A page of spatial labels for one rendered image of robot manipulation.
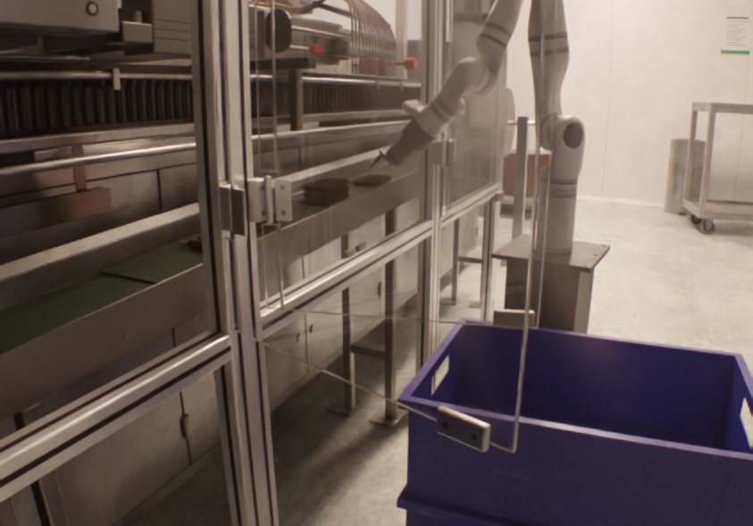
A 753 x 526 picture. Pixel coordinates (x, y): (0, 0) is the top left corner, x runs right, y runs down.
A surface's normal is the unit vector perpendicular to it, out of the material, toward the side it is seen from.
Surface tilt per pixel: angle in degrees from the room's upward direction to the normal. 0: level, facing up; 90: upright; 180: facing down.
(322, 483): 0
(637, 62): 90
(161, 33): 90
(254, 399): 90
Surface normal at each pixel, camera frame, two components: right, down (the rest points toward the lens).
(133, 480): 0.91, 0.11
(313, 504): 0.00, -0.97
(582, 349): -0.40, 0.23
